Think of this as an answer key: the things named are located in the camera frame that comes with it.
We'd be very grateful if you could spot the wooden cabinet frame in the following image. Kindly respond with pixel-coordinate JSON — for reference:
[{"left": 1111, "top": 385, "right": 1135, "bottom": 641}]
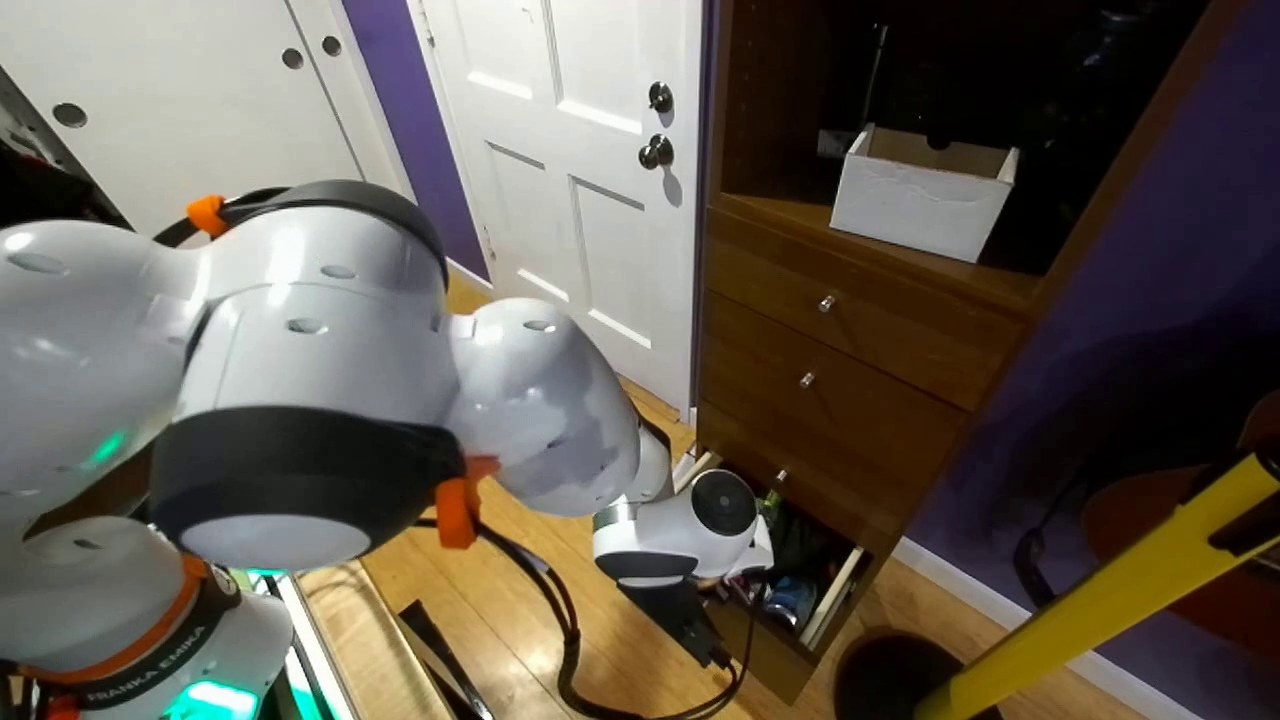
[{"left": 687, "top": 0, "right": 1280, "bottom": 720}]

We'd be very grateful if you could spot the yellow pole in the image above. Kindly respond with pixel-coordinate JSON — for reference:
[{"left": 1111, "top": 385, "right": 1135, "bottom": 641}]
[{"left": 911, "top": 452, "right": 1280, "bottom": 720}]

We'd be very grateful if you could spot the white cardboard box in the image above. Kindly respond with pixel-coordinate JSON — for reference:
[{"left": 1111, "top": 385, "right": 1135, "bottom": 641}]
[{"left": 827, "top": 120, "right": 1023, "bottom": 269}]

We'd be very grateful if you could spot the blue item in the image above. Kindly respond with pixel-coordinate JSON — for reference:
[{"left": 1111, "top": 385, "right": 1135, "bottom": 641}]
[{"left": 759, "top": 576, "right": 816, "bottom": 632}]

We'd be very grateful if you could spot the narrow white closet door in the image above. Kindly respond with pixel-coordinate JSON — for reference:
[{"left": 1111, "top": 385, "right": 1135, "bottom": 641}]
[{"left": 282, "top": 0, "right": 417, "bottom": 208}]

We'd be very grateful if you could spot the white metal base frame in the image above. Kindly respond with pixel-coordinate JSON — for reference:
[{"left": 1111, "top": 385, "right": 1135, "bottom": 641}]
[{"left": 236, "top": 564, "right": 359, "bottom": 720}]

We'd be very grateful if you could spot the brown wooden object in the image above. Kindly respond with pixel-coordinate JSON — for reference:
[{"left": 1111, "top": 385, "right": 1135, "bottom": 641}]
[{"left": 1076, "top": 393, "right": 1280, "bottom": 658}]

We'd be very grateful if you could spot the thick black cable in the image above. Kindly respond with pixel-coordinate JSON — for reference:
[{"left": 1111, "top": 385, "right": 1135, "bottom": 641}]
[{"left": 469, "top": 519, "right": 759, "bottom": 720}]

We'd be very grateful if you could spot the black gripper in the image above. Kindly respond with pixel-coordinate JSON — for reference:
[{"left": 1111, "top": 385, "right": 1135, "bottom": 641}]
[{"left": 635, "top": 564, "right": 740, "bottom": 672}]

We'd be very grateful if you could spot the black cloth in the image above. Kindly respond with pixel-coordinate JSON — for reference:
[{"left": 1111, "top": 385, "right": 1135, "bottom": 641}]
[{"left": 763, "top": 510, "right": 851, "bottom": 596}]

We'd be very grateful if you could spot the white baseboard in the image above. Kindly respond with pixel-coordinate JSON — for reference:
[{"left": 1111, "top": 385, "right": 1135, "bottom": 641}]
[{"left": 887, "top": 534, "right": 1164, "bottom": 720}]

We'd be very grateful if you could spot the black flat floor object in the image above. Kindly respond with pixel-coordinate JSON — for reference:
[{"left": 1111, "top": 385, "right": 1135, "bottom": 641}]
[{"left": 396, "top": 596, "right": 499, "bottom": 720}]

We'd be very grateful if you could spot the wooden drawer with silver knob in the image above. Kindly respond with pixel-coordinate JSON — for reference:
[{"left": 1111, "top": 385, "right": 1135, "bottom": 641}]
[
  {"left": 692, "top": 397, "right": 923, "bottom": 554},
  {"left": 705, "top": 195, "right": 1041, "bottom": 417},
  {"left": 701, "top": 293, "right": 976, "bottom": 514}
]

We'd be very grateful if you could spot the wooden cabinet drawer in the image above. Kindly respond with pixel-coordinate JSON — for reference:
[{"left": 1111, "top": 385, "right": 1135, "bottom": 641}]
[{"left": 669, "top": 448, "right": 876, "bottom": 708}]

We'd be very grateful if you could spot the orange cable clip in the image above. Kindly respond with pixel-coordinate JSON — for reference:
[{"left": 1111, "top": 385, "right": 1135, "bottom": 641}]
[
  {"left": 179, "top": 190, "right": 231, "bottom": 244},
  {"left": 432, "top": 452, "right": 502, "bottom": 553}
]

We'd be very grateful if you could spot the dark round bin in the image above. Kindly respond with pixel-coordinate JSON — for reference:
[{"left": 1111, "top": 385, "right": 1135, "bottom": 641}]
[{"left": 830, "top": 628, "right": 1008, "bottom": 720}]

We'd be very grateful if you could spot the white panel door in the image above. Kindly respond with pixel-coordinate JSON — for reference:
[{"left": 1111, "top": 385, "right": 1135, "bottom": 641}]
[{"left": 411, "top": 0, "right": 709, "bottom": 417}]

